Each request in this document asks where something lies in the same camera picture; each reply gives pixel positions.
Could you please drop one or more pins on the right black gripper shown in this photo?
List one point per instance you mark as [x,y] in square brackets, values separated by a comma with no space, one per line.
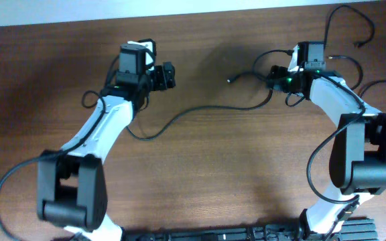
[277,79]

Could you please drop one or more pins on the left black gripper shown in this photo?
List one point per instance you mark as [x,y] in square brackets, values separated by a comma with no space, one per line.
[165,73]

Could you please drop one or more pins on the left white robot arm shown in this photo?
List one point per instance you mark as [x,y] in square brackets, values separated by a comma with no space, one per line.
[72,193]

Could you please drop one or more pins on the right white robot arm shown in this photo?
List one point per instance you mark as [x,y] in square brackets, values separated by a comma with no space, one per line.
[357,164]

